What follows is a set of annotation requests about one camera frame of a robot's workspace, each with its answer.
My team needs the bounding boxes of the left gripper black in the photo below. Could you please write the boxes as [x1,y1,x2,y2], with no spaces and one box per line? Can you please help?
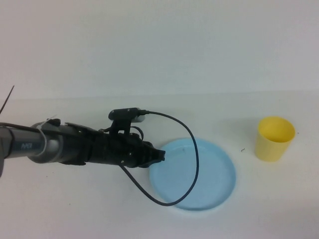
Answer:
[88,128,166,169]

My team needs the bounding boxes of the light blue round plate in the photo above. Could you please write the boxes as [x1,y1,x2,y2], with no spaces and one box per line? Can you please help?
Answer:
[149,137,237,212]

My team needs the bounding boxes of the yellow plastic cup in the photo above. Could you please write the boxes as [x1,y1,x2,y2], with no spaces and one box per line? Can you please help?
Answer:
[255,116,296,163]

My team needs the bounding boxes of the white zip tie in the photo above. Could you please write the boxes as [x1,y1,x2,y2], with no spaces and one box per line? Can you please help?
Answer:
[36,115,57,156]

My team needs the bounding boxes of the black camera cable loop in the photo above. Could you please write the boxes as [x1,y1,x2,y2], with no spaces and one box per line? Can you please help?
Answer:
[119,111,200,207]

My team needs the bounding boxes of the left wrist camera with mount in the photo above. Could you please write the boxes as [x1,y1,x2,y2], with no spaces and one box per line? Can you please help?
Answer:
[108,107,147,135]

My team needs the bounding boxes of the thin dark wire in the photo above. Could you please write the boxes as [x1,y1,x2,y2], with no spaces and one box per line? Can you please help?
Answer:
[0,85,15,116]

